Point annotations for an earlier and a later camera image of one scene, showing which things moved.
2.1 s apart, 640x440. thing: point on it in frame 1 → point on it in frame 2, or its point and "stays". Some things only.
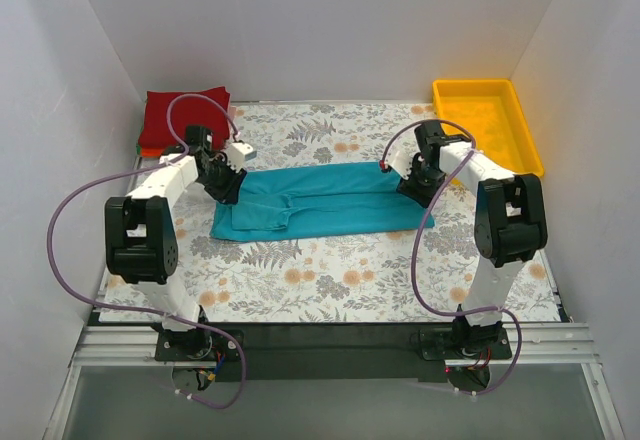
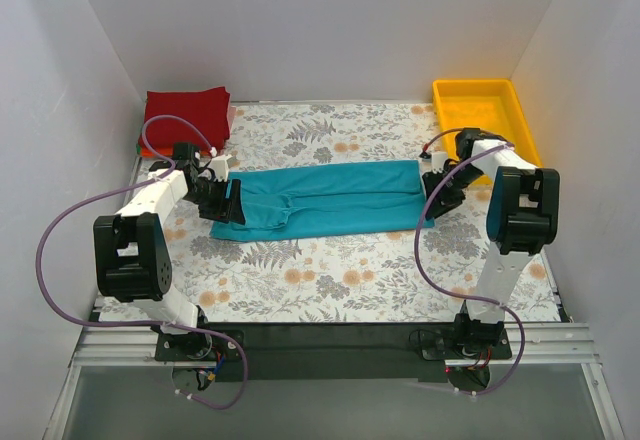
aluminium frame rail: (543, 345) stays
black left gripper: (228, 185) → (223, 201)
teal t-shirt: (317, 199) stays
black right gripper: (417, 188) → (442, 191)
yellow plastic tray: (491, 112) stays
